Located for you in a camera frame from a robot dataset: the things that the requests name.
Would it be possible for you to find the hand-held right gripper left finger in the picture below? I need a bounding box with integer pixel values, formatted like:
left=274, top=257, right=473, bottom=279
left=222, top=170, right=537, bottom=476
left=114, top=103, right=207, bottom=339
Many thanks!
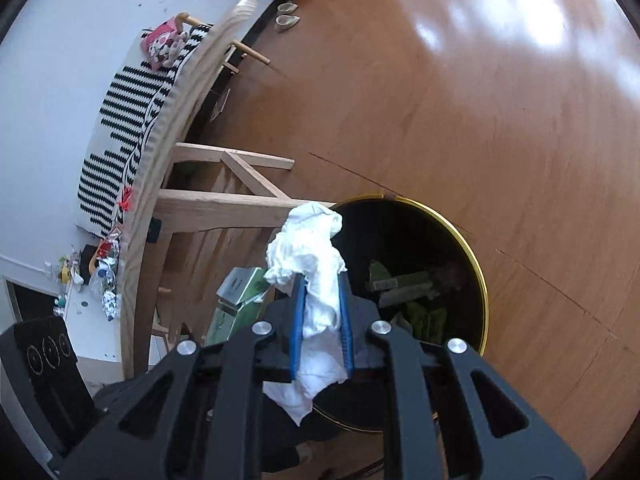
left=60, top=274, right=307, bottom=480

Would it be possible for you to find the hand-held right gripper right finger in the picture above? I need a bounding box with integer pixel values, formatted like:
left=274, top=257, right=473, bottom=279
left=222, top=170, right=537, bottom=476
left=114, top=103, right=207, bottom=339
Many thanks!
left=339, top=272, right=586, bottom=480

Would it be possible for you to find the white tissue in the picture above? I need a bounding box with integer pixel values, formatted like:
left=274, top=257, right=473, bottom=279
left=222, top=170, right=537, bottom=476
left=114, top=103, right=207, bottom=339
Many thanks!
left=262, top=202, right=351, bottom=427

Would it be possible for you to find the black gold-rimmed trash bin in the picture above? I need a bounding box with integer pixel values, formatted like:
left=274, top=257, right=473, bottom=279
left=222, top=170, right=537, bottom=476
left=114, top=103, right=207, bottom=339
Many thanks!
left=300, top=194, right=488, bottom=433

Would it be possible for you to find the green carton box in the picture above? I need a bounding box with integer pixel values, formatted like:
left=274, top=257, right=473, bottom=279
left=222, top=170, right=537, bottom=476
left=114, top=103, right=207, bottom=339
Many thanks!
left=217, top=267, right=274, bottom=306
left=205, top=299, right=272, bottom=347

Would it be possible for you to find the small green packet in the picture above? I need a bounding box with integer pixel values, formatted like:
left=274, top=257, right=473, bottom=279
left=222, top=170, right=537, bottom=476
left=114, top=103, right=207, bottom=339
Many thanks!
left=367, top=260, right=394, bottom=292

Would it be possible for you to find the white cabinet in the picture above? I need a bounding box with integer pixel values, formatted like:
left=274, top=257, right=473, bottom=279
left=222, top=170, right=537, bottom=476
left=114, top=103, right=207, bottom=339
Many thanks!
left=0, top=274, right=127, bottom=392

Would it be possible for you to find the long green packet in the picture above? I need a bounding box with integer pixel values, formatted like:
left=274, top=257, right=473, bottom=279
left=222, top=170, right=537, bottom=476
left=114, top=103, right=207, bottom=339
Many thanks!
left=377, top=271, right=434, bottom=307

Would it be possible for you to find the wide green packet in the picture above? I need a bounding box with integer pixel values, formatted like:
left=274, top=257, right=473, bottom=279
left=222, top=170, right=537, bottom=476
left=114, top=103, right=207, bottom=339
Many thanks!
left=399, top=302, right=449, bottom=344

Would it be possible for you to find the red foil wrapper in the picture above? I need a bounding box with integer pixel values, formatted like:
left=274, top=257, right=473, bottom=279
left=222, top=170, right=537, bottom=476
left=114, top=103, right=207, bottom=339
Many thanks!
left=97, top=227, right=122, bottom=259

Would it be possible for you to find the wooden trestle table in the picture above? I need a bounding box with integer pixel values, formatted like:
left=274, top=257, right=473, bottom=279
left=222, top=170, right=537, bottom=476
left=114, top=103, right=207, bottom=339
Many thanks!
left=117, top=0, right=337, bottom=381

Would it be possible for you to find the black white striped blanket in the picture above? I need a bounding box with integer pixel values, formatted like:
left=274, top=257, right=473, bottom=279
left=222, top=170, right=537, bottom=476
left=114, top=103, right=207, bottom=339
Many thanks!
left=75, top=24, right=216, bottom=238

